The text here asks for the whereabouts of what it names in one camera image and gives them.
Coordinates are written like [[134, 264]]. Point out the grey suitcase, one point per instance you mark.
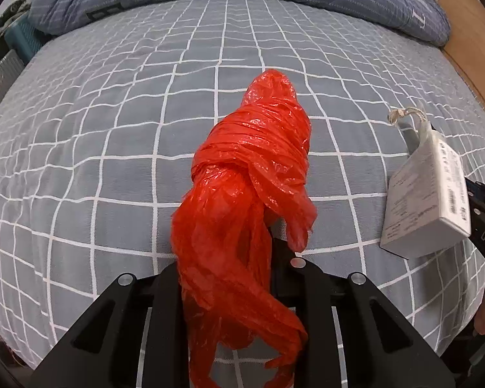
[[0, 85]]

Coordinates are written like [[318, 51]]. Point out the teal suitcase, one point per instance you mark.
[[24, 38]]

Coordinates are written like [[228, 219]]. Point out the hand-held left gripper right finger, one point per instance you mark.
[[307, 291]]

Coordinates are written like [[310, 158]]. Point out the grey checked bed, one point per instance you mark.
[[105, 129]]

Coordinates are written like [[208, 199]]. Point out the dark clutter pile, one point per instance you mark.
[[14, 12]]

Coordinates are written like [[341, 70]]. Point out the small white box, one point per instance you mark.
[[428, 202]]

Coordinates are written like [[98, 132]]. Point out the wooden headboard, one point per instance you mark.
[[477, 48]]

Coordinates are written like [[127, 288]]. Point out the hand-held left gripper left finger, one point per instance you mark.
[[161, 311]]

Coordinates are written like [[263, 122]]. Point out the red plastic bag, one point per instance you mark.
[[242, 194]]

